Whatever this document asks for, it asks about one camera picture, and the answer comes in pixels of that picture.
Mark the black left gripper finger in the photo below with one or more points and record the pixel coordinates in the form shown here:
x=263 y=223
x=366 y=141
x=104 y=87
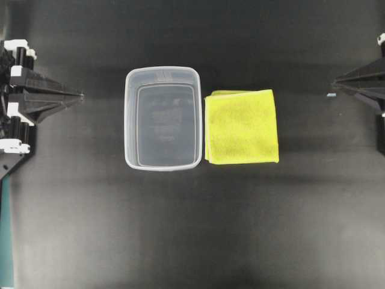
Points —
x=38 y=106
x=34 y=81

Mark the clear plastic container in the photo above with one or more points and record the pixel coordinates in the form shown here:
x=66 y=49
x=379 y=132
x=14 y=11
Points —
x=163 y=127

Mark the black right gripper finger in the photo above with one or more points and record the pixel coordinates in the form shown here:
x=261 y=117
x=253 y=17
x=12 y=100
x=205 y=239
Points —
x=370 y=76
x=373 y=99

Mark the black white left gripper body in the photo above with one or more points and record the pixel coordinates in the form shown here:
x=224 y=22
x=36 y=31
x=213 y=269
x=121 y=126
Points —
x=15 y=128

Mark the yellow microfiber towel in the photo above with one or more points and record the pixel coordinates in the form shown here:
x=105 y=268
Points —
x=241 y=127

